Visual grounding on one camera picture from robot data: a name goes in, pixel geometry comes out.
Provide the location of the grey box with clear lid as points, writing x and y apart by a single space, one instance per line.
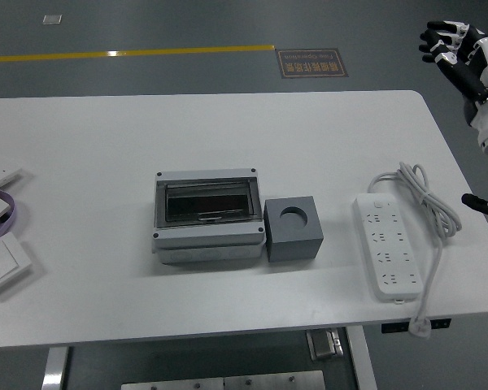
207 239

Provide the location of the grey cube with round hole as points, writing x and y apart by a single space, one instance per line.
293 245

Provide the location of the brown floor sign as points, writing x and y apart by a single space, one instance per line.
311 63

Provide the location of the white power strip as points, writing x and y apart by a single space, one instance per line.
390 252

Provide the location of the black table control panel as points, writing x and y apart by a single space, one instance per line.
394 326

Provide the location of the white table leg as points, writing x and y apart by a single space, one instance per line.
55 367
362 357

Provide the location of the yellow floor tape line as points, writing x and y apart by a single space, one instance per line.
166 51

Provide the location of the small metal floor plate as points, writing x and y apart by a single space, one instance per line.
52 19

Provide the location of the grey metal bracket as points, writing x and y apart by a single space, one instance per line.
324 345

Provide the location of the metal base plate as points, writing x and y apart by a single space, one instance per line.
227 382

